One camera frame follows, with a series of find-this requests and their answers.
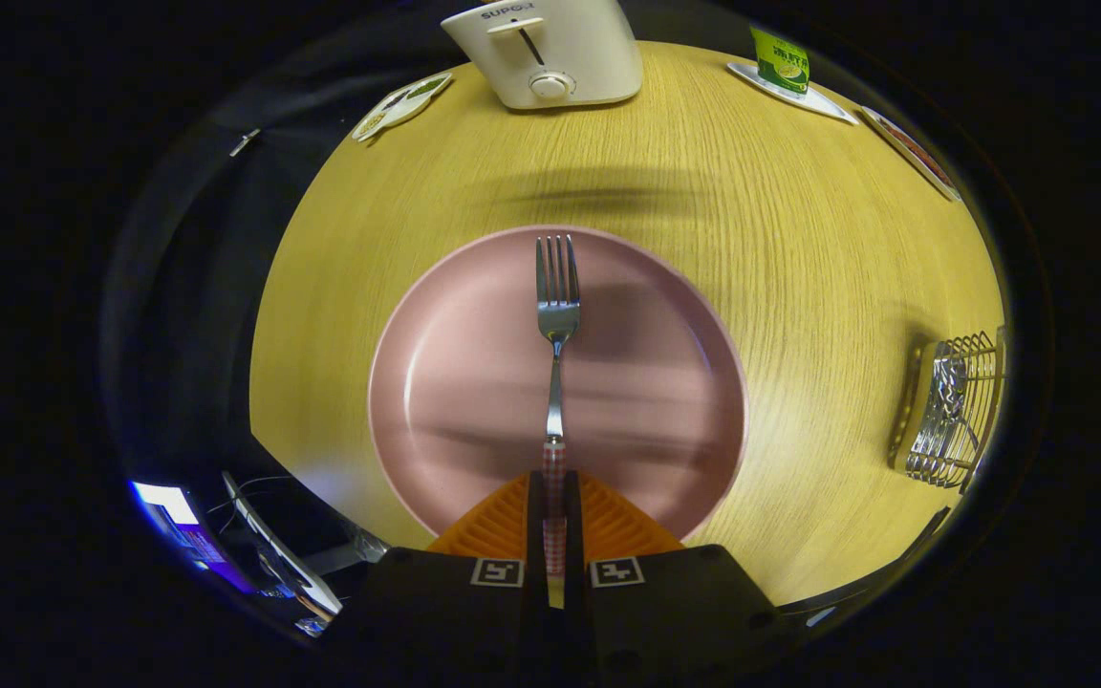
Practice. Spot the white square coaster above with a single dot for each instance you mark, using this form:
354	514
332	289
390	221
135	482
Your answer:
824	104

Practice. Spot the green tea bottle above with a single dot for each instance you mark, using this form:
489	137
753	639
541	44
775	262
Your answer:
780	62

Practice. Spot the white sectioned condiment dish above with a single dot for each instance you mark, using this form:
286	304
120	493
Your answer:
407	103

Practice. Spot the white-edged flat device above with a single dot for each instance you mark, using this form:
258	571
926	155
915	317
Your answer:
307	583

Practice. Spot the white oval food plate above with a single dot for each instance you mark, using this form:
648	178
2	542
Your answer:
909	153

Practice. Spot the white toaster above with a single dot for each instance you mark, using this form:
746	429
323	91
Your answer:
570	48

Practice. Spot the lit computer monitor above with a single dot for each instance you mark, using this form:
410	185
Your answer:
168	502

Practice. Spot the pink round plate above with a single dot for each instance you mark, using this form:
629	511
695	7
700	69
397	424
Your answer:
455	382

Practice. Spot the silver clip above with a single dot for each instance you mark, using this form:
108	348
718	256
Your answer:
245	142

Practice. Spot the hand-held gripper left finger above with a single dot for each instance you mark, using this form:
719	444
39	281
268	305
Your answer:
455	612

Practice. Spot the metal drain basket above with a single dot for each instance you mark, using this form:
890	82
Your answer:
904	420

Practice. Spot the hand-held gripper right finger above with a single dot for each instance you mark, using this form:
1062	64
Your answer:
665	612

